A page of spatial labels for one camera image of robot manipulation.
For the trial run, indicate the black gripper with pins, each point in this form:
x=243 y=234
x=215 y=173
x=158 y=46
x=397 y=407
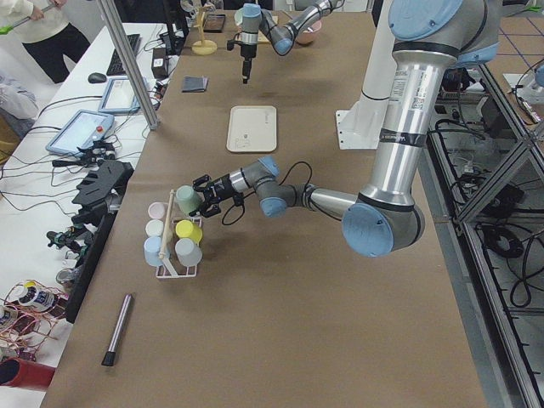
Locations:
x=246 y=53
x=220 y=187

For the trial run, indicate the green cup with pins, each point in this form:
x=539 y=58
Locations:
x=187 y=199

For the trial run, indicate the white rabbit print tray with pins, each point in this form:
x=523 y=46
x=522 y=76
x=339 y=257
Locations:
x=252 y=129

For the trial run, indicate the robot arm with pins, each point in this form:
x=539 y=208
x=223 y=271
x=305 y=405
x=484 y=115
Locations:
x=281 y=37
x=430 y=37

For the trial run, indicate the yellow cup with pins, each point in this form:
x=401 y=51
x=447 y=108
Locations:
x=190 y=230

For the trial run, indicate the pink cup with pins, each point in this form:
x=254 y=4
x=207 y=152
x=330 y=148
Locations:
x=157 y=210

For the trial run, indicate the cream white cup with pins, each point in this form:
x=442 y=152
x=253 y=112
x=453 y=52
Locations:
x=154 y=227

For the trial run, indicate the pale grey cup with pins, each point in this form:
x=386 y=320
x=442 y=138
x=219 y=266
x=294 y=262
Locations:
x=188 y=252

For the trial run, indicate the light blue cup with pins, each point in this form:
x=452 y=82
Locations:
x=152 y=247

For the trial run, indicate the wooden stand with round base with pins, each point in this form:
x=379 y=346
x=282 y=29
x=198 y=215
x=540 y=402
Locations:
x=203 y=46

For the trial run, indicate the folded grey purple cloth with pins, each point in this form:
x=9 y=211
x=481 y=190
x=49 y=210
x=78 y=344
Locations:
x=194 y=84

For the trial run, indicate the pink bowl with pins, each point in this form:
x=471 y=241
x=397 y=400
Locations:
x=307 y=36

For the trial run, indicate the black box with label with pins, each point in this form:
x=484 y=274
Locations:
x=160 y=63

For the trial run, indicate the black tool holder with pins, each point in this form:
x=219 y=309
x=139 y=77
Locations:
x=96 y=187

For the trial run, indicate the blue teach pendant far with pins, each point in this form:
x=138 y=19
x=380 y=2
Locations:
x=118 y=97

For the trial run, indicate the blue teach pendant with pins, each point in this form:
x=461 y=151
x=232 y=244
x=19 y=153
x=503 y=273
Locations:
x=118 y=97
x=80 y=132

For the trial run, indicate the blue teach pendant near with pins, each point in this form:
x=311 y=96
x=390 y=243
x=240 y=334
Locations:
x=80 y=132

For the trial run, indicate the black computer mouse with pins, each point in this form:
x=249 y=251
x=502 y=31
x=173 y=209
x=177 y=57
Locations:
x=96 y=77

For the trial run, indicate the silver brush with black tip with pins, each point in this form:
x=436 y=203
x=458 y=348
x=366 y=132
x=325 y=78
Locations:
x=110 y=354

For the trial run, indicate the standing person in white top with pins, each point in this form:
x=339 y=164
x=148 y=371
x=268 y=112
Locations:
x=48 y=37

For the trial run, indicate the white wire cup rack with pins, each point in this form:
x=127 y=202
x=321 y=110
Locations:
x=172 y=268

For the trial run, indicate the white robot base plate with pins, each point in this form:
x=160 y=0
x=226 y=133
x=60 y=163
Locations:
x=360 y=127

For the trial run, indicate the aluminium frame post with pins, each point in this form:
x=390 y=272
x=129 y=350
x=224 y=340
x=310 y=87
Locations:
x=119 y=38

